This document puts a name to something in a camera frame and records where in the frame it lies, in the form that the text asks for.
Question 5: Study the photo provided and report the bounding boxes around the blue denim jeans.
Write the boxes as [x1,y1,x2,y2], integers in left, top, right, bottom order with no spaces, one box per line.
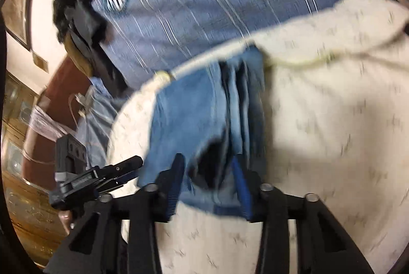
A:
[137,45,266,219]

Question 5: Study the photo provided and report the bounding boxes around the person's left hand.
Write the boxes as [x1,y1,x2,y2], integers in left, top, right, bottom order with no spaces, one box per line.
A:
[58,210,75,235]

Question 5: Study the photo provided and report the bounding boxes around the wooden glass-door cabinet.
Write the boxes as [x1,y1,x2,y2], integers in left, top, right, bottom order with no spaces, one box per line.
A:
[1,73,65,269]

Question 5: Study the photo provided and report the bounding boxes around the grey-blue star bedsheet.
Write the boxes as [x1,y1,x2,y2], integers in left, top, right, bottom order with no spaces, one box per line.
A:
[75,77,130,167]

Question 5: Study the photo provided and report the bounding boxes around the grey cloth on headboard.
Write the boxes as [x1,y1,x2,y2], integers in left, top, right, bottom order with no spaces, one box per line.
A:
[29,105,74,142]

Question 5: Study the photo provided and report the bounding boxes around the white power strip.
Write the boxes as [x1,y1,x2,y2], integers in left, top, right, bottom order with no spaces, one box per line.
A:
[75,90,94,118]

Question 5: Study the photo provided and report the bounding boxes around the dark red headboard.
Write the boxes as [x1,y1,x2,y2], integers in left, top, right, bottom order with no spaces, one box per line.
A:
[21,57,90,191]

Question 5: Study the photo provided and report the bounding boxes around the cream leaf-print quilt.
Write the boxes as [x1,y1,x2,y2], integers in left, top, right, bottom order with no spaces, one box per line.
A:
[107,0,408,273]

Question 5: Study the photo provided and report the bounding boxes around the white charger cable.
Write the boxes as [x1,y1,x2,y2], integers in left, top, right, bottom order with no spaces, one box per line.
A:
[67,93,81,134]

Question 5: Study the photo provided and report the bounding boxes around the small wall plaque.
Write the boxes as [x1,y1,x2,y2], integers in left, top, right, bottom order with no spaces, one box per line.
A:
[31,50,49,73]

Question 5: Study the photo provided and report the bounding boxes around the framed wall picture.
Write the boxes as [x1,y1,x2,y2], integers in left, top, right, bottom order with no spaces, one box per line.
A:
[1,0,32,50]

